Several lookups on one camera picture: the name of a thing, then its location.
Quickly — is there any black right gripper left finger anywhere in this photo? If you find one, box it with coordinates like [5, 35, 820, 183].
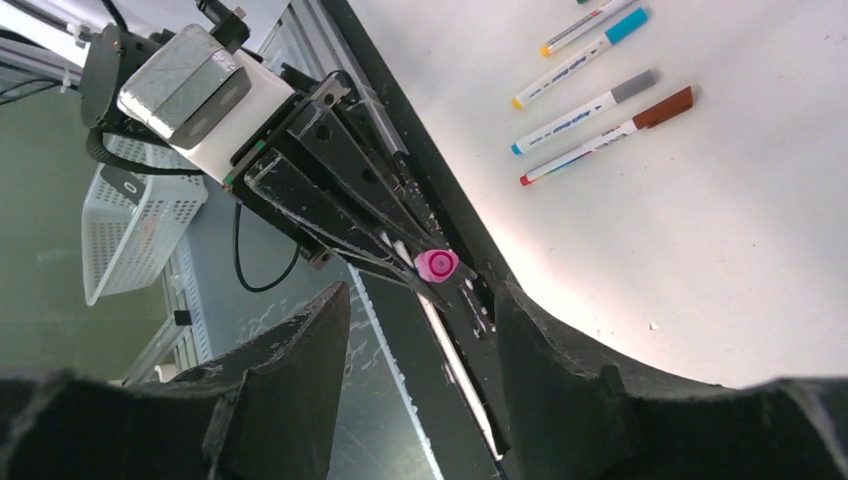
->
[1, 282, 351, 479]

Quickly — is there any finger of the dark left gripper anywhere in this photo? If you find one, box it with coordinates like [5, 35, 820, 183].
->
[288, 100, 477, 282]
[243, 148, 451, 311]

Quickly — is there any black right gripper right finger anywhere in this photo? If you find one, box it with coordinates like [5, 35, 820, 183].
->
[495, 282, 847, 479]

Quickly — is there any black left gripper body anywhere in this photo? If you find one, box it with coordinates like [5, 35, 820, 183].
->
[221, 70, 371, 199]

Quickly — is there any light pink pen cap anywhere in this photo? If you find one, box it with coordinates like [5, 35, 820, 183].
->
[413, 249, 460, 284]

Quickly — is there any blue white pen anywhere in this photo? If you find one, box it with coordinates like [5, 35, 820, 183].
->
[510, 91, 618, 156]

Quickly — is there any red white pen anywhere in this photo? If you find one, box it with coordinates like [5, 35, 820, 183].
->
[519, 119, 639, 186]

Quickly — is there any yellow white pen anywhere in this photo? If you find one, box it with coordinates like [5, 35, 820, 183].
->
[511, 35, 613, 110]

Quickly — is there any brown white pen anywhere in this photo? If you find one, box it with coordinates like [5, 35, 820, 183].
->
[539, 0, 634, 57]

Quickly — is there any grey white pen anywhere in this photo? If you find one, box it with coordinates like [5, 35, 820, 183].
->
[380, 231, 415, 268]

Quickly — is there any brown pen cap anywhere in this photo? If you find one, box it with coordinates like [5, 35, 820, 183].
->
[632, 86, 694, 130]

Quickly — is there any grey pen cap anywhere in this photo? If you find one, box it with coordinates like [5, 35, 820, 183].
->
[610, 69, 659, 104]

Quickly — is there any blue pen cap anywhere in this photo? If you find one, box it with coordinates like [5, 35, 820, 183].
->
[604, 8, 649, 45]

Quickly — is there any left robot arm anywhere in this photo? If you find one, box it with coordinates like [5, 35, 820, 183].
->
[72, 1, 484, 315]

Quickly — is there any white perforated basket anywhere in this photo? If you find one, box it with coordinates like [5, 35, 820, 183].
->
[81, 163, 208, 306]

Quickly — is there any aluminium frame rail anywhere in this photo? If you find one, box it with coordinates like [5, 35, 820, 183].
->
[259, 1, 409, 155]

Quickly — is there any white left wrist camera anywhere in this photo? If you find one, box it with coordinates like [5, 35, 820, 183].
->
[117, 24, 295, 184]

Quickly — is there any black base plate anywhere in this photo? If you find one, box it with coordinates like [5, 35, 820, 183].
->
[322, 1, 520, 479]

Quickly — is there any black left camera cable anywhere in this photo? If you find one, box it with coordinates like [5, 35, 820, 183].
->
[99, 0, 253, 51]

